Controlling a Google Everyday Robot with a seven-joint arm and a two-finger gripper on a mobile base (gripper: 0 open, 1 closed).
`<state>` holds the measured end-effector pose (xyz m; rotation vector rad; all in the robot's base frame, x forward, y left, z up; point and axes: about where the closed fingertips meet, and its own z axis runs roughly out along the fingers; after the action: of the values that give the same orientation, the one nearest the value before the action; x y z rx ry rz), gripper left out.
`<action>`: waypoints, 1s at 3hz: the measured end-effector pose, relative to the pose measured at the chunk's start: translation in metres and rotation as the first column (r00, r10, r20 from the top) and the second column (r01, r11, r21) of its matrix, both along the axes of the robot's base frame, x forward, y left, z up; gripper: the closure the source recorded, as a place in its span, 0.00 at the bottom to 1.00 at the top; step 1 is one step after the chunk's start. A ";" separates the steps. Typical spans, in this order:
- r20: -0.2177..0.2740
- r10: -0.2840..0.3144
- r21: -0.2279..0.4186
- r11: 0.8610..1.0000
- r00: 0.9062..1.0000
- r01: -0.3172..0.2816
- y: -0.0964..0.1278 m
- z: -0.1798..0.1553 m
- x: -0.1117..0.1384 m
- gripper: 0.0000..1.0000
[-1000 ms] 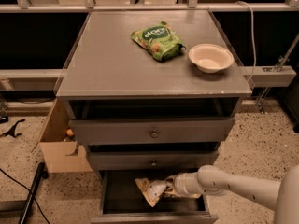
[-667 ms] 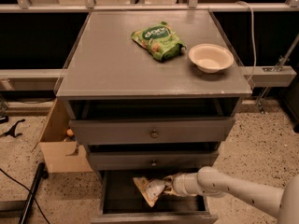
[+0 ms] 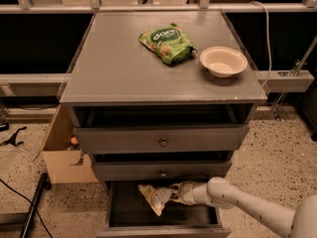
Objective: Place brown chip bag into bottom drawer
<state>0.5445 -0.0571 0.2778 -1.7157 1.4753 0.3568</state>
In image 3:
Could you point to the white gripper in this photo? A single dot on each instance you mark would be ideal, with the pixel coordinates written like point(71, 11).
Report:
point(187, 192)

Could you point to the brown chip bag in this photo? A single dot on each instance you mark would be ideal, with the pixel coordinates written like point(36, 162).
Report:
point(157, 197)

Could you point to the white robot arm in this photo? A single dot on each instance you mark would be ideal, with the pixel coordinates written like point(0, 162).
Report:
point(285, 222)

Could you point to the grey middle drawer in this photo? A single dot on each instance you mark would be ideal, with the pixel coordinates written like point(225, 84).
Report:
point(160, 170)

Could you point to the grey drawer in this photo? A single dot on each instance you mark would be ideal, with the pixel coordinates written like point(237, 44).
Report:
point(130, 216)
point(160, 170)
point(160, 139)

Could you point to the grey bottom drawer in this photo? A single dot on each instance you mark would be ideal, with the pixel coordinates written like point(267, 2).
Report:
point(130, 216)

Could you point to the grey top drawer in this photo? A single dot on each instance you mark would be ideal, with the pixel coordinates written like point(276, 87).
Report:
point(160, 139)

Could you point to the green snack bag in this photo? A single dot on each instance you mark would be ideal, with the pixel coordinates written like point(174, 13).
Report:
point(169, 43)

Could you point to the orange ball in box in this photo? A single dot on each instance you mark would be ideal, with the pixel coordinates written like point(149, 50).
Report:
point(73, 141)

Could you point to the cardboard box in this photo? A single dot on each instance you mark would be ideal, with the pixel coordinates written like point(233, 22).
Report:
point(64, 165)

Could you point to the black bar on floor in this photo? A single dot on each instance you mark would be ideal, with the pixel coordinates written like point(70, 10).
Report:
point(42, 185)

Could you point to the white paper bowl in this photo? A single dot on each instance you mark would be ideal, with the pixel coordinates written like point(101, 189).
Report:
point(223, 62)

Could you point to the black clamp tool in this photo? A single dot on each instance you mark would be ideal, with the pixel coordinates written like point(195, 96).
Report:
point(13, 139)

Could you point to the metal rail frame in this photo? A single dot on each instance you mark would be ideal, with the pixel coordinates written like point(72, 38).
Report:
point(152, 8)

